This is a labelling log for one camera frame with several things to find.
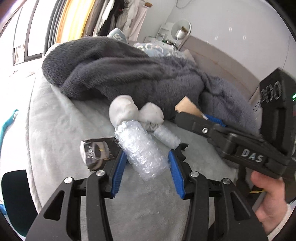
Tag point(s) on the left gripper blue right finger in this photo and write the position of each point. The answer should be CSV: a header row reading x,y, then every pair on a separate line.
x,y
176,174

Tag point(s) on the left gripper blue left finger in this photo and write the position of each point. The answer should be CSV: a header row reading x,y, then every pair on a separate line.
x,y
116,173

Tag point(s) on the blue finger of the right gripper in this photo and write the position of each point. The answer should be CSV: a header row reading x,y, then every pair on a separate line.
x,y
214,120

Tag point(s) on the large bubble wrap roll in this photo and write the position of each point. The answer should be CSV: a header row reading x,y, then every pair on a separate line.
x,y
142,151

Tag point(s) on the brown cardboard tape core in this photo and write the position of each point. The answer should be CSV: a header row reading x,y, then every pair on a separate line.
x,y
185,105

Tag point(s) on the black tissue packet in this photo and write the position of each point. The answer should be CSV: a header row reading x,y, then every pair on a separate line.
x,y
96,152

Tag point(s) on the white sock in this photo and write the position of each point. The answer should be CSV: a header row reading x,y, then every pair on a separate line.
x,y
150,117
122,108

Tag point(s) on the small bubble wrap roll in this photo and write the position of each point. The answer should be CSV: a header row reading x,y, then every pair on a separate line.
x,y
168,138

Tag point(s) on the dark teal trash bin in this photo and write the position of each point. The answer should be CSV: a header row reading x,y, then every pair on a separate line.
x,y
18,200

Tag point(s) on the person's right hand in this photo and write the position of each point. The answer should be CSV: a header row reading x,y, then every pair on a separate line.
x,y
274,207

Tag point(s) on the light grey bed mattress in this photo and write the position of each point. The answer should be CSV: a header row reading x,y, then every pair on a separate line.
x,y
68,138

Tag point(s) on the beige bed headboard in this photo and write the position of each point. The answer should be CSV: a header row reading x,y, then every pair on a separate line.
x,y
215,62

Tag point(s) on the round vanity mirror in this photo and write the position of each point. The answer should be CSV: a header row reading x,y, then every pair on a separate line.
x,y
180,32

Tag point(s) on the white dresser table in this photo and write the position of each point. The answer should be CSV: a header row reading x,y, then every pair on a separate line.
x,y
163,35

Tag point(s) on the dark grey fleece blanket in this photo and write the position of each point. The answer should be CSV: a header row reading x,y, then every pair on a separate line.
x,y
101,67

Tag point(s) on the blue plush toy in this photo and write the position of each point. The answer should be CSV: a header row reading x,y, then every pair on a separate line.
x,y
7,125

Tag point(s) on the clothes rack with garments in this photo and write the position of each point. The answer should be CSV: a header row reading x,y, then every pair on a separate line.
x,y
127,16

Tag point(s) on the grey curtain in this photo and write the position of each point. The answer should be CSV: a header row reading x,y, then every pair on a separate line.
x,y
53,24

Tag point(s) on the balcony glass door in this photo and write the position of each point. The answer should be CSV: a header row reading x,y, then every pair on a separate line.
x,y
24,37

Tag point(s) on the yellow curtain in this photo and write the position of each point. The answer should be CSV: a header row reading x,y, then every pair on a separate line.
x,y
73,20

